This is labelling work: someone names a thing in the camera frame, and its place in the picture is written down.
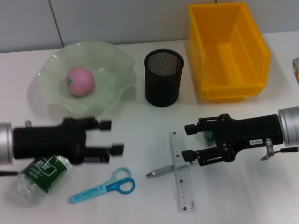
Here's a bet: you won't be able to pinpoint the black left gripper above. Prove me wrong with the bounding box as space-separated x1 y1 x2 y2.
13 117 125 166

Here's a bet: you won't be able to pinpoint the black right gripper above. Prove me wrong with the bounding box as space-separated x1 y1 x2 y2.
181 113 285 167

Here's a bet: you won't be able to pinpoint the blue capped scissors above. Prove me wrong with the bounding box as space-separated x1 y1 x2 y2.
68 167 136 205

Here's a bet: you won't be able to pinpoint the pink toy peach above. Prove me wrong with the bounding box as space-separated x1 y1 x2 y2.
66 66 96 98

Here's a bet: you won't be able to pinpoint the clear green-label water bottle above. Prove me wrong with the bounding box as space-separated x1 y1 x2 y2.
13 155 72 207

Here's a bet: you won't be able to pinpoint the silver white pen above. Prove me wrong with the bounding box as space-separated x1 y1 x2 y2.
146 161 194 178

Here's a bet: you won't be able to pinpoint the clear plastic ruler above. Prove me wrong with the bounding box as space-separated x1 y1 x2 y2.
169 131 196 213

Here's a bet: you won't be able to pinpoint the black mesh pen holder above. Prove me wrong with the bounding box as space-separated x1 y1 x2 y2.
144 48 185 108

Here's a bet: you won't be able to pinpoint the pale green wavy fruit plate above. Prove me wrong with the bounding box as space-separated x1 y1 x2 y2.
38 41 137 115

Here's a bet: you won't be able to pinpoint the yellow plastic bin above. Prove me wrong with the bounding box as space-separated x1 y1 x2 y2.
187 2 271 101

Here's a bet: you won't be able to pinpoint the right gripper cable with plug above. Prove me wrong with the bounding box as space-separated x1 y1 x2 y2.
260 138 299 161

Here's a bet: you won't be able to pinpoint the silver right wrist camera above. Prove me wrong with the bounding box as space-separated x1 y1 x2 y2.
292 57 299 86

